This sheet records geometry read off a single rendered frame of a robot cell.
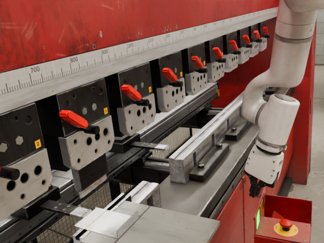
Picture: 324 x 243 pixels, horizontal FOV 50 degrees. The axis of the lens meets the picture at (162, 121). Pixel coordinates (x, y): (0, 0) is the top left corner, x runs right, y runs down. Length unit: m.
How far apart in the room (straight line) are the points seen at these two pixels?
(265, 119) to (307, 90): 1.79
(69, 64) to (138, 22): 0.27
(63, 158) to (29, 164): 0.10
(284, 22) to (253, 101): 0.27
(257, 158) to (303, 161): 1.92
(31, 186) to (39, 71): 0.20
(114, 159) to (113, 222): 0.49
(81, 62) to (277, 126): 0.57
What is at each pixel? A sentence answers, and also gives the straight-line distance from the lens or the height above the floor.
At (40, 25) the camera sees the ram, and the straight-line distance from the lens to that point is 0.67.
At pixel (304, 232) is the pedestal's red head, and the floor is 0.78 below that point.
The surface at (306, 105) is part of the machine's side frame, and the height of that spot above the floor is 0.67.
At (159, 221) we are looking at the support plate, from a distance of 0.85.
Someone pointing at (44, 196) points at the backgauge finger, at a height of 1.02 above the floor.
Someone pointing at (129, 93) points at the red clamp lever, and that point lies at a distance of 0.81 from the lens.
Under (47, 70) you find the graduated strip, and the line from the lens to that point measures 0.67.
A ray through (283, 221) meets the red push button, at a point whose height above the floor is 0.81.
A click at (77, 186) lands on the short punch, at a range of 0.82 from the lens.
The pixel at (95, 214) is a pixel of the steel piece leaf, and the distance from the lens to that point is 0.92.
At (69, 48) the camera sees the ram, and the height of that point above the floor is 1.42.
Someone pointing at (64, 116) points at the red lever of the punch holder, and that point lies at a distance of 0.65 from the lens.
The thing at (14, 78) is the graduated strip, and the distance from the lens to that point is 0.62.
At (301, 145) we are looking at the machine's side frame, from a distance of 2.96.
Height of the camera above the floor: 1.48
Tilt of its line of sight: 18 degrees down
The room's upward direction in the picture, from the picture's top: 6 degrees counter-clockwise
